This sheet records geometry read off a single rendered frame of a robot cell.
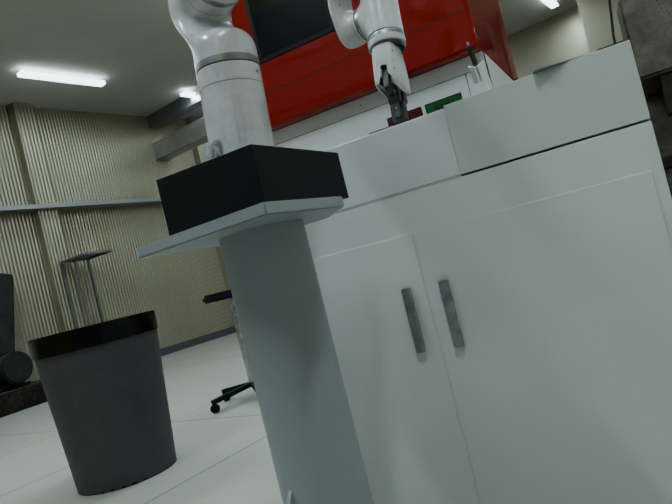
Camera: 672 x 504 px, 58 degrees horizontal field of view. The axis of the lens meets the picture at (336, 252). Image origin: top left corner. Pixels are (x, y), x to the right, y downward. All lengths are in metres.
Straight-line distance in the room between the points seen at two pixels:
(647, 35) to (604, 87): 5.15
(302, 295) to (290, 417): 0.21
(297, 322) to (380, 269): 0.33
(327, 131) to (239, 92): 0.98
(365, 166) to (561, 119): 0.41
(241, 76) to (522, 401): 0.83
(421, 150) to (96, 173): 9.38
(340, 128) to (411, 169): 0.80
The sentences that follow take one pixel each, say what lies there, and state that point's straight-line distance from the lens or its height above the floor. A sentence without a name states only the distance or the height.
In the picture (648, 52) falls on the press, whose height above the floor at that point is 1.90.
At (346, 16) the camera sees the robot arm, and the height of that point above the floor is 1.25.
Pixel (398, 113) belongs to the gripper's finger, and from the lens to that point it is 1.34.
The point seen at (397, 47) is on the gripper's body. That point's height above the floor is 1.14.
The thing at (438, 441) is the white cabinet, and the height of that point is 0.29.
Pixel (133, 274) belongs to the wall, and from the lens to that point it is 10.35.
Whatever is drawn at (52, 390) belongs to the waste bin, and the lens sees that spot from 2.95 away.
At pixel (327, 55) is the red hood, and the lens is 2.06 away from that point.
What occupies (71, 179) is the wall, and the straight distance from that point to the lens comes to 10.21.
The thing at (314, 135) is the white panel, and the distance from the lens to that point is 2.10.
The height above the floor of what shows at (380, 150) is 0.92.
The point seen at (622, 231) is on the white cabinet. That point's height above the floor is 0.64.
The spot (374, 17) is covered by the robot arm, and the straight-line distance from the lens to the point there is 1.42.
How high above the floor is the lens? 0.70
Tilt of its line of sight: 2 degrees up
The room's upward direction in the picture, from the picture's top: 14 degrees counter-clockwise
